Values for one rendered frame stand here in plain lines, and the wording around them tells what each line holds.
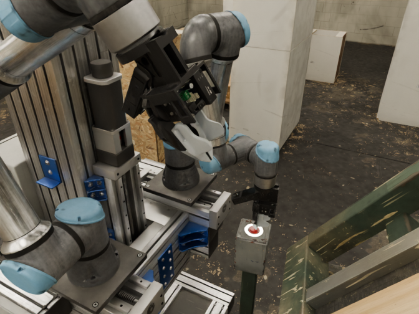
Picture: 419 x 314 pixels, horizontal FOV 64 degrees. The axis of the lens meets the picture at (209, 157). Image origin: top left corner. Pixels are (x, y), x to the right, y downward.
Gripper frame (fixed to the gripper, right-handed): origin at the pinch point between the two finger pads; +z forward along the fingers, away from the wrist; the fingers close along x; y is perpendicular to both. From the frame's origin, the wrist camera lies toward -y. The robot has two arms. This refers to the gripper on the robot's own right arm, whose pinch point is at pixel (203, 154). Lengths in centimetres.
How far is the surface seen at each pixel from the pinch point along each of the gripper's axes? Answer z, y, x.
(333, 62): 216, -195, 452
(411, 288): 58, 17, 16
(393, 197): 62, 6, 47
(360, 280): 65, 3, 19
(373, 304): 63, 8, 12
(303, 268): 74, -20, 23
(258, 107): 122, -160, 204
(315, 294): 71, -11, 14
